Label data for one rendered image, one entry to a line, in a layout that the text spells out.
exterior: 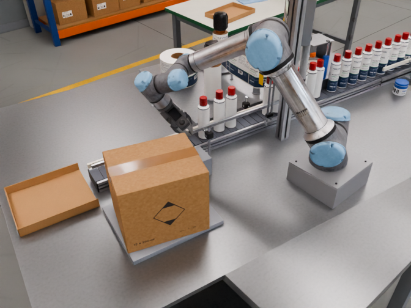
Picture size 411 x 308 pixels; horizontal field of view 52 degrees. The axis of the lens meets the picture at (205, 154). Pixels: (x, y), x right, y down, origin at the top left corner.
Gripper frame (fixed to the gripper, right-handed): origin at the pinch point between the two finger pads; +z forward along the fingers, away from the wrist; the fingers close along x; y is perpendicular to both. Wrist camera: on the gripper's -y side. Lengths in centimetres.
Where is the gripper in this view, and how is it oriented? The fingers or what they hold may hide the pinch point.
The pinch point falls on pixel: (191, 134)
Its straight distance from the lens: 179.0
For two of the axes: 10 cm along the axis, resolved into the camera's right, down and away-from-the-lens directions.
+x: -7.1, 7.0, -0.6
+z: 4.7, 5.4, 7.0
